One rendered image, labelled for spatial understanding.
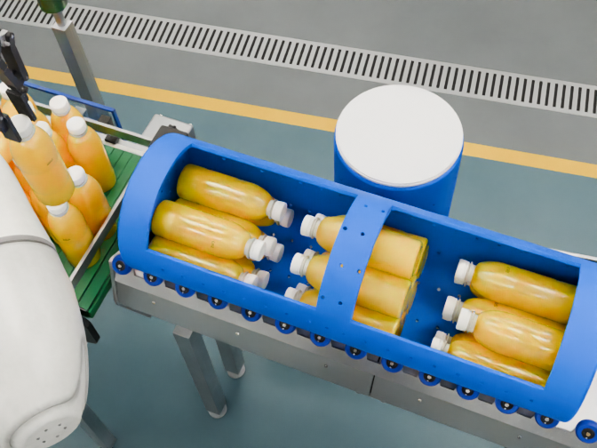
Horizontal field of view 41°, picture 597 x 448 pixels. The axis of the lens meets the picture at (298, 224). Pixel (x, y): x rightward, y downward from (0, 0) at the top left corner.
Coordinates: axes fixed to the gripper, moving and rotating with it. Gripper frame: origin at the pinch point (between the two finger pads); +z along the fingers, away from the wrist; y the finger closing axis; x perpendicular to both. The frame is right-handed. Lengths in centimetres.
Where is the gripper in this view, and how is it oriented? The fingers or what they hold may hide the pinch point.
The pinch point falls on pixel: (14, 116)
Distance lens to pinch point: 139.1
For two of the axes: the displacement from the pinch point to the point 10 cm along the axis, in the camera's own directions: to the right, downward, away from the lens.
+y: 3.9, -8.2, 4.3
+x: -9.2, -3.3, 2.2
